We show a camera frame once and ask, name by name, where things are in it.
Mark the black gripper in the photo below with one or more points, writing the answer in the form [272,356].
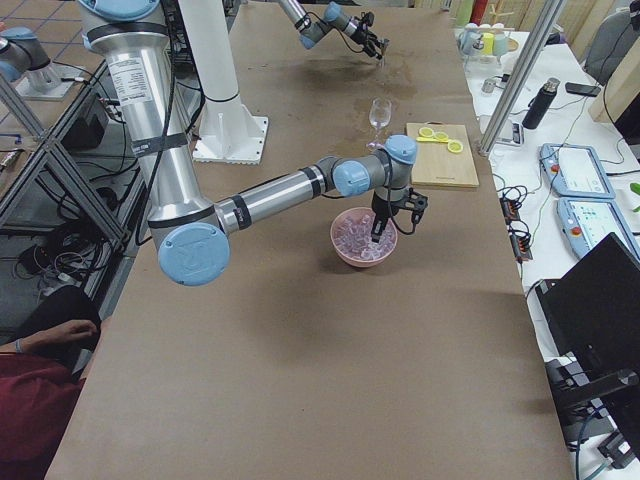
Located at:
[381,206]
[361,38]

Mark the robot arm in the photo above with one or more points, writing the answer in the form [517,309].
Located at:
[190,231]
[313,28]

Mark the clear ice cubes pile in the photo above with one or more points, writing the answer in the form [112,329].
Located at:
[353,239]

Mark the clear wine glass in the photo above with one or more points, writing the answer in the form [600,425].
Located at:
[379,117]

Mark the person hand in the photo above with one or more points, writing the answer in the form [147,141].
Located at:
[73,331]

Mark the pink bowl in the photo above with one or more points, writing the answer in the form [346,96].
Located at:
[358,211]

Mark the bamboo cutting board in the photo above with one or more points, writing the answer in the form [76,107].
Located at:
[435,166]

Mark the blue cup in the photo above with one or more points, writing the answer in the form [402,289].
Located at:
[466,41]

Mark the lemon slice far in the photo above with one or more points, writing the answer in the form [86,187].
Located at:
[455,147]

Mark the green cup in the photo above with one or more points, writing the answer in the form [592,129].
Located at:
[500,45]

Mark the orange grey connector block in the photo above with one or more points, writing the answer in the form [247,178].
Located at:
[510,210]

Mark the black water bottle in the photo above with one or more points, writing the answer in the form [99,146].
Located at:
[539,106]

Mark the teach pendant upper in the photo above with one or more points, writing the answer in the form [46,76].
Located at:
[575,171]

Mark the teach pendant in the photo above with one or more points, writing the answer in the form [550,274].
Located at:
[575,171]
[587,221]

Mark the teach pendant lower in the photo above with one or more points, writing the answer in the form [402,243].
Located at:
[587,221]

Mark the black smartphone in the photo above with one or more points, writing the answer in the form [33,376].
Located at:
[582,89]

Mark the black monitor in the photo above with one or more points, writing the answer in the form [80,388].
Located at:
[593,310]

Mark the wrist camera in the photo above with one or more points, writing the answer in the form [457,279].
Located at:
[367,18]
[416,203]

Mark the lemon slice near handle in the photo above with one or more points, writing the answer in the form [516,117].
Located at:
[426,132]

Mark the aluminium frame post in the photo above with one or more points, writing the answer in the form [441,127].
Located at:
[535,42]

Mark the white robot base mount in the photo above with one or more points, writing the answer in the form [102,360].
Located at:
[228,132]

